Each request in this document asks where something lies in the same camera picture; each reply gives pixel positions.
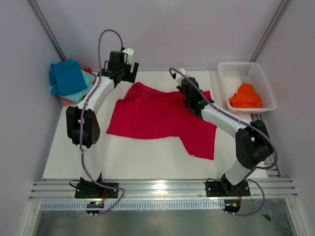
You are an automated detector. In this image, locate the pink folded t shirt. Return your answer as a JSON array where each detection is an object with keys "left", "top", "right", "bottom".
[{"left": 59, "top": 96, "right": 77, "bottom": 107}]

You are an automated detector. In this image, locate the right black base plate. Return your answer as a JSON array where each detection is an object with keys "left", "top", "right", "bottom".
[{"left": 205, "top": 179, "right": 251, "bottom": 197}]

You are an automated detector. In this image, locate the black controller board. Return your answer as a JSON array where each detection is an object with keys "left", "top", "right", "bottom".
[
  {"left": 85, "top": 201, "right": 104, "bottom": 214},
  {"left": 223, "top": 200, "right": 241, "bottom": 214}
]

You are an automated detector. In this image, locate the slotted grey cable duct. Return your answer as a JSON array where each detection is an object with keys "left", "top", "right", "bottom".
[{"left": 40, "top": 199, "right": 224, "bottom": 211}]

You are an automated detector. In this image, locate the aluminium front rail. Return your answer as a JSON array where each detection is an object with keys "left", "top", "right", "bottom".
[{"left": 29, "top": 178, "right": 298, "bottom": 201}]

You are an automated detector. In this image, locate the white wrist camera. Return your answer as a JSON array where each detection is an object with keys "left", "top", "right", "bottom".
[
  {"left": 122, "top": 48, "right": 134, "bottom": 65},
  {"left": 169, "top": 67, "right": 188, "bottom": 86}
]

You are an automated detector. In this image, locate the teal folded t shirt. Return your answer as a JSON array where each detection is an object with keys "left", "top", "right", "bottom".
[{"left": 63, "top": 69, "right": 96, "bottom": 103}]

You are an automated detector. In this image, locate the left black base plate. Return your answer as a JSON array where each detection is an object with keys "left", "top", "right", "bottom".
[{"left": 75, "top": 181, "right": 119, "bottom": 199}]

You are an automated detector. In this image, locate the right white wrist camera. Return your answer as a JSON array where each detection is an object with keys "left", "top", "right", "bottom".
[{"left": 169, "top": 67, "right": 188, "bottom": 86}]

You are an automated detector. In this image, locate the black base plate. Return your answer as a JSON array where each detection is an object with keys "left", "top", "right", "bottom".
[
  {"left": 205, "top": 179, "right": 251, "bottom": 197},
  {"left": 75, "top": 181, "right": 119, "bottom": 199}
]

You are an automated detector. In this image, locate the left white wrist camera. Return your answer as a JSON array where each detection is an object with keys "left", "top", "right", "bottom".
[{"left": 122, "top": 48, "right": 134, "bottom": 65}]

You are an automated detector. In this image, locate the right black controller board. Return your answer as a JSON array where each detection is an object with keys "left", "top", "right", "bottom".
[{"left": 223, "top": 200, "right": 241, "bottom": 214}]

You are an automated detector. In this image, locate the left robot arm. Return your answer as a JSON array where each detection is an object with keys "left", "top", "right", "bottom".
[{"left": 66, "top": 48, "right": 139, "bottom": 199}]

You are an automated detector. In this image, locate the blue folded t shirt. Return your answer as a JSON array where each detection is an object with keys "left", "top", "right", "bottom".
[{"left": 49, "top": 59, "right": 87, "bottom": 96}]

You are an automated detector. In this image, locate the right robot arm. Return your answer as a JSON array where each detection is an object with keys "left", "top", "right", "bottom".
[{"left": 175, "top": 77, "right": 274, "bottom": 196}]

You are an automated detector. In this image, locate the right corner aluminium post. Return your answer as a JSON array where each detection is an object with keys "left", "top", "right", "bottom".
[{"left": 249, "top": 0, "right": 292, "bottom": 62}]

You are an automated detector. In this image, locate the aluminium rail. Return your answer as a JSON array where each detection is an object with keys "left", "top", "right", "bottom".
[
  {"left": 29, "top": 178, "right": 298, "bottom": 201},
  {"left": 251, "top": 114, "right": 282, "bottom": 178}
]

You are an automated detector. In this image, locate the left black controller board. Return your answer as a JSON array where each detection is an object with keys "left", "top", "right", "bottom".
[{"left": 85, "top": 201, "right": 104, "bottom": 214}]

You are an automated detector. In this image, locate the left corner aluminium post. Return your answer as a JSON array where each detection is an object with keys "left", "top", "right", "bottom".
[{"left": 27, "top": 0, "right": 67, "bottom": 61}]

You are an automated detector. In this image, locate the magenta t shirt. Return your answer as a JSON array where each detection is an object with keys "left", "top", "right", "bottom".
[{"left": 106, "top": 82, "right": 217, "bottom": 160}]

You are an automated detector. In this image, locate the red folded t shirt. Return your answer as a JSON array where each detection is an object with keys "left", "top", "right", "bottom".
[{"left": 83, "top": 68, "right": 94, "bottom": 75}]

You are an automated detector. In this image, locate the orange t shirt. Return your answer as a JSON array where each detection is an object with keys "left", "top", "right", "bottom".
[{"left": 229, "top": 83, "right": 263, "bottom": 109}]

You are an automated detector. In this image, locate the white plastic basket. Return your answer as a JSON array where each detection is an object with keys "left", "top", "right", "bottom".
[{"left": 218, "top": 61, "right": 277, "bottom": 114}]

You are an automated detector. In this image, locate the corner aluminium post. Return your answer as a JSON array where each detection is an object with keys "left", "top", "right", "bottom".
[
  {"left": 249, "top": 0, "right": 292, "bottom": 62},
  {"left": 27, "top": 0, "right": 67, "bottom": 61}
]

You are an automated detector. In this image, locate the right side aluminium rail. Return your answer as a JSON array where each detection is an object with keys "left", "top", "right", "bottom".
[{"left": 251, "top": 114, "right": 282, "bottom": 178}]

